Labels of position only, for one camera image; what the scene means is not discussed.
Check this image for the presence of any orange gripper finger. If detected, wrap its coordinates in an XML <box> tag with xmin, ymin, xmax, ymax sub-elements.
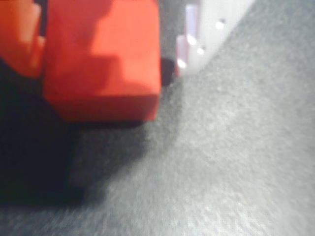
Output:
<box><xmin>0</xmin><ymin>0</ymin><xmax>47</xmax><ymax>80</ymax></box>

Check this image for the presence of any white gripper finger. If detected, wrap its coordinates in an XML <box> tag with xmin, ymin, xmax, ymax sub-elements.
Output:
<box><xmin>175</xmin><ymin>0</ymin><xmax>255</xmax><ymax>77</ymax></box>

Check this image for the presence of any red cube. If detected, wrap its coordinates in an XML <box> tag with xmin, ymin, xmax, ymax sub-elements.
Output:
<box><xmin>42</xmin><ymin>0</ymin><xmax>162</xmax><ymax>123</ymax></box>

